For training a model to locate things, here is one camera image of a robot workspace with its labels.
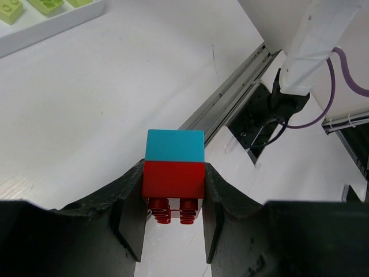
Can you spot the yellow-green lego brick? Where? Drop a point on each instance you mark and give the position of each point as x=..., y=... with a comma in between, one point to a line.
x=11, y=10
x=79, y=3
x=46, y=6

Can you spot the aluminium front rail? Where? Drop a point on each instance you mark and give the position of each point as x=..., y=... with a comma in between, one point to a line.
x=216, y=111

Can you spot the red teal lego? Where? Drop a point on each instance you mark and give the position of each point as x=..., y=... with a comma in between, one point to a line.
x=173, y=184

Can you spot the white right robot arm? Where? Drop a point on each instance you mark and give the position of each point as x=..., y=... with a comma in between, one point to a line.
x=322, y=25

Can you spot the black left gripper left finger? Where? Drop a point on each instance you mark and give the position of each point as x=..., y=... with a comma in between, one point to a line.
x=101, y=234

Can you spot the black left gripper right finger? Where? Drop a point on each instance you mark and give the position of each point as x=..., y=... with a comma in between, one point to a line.
x=281, y=238

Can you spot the white divided sorting tray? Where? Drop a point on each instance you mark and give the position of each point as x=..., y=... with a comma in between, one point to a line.
x=32, y=26

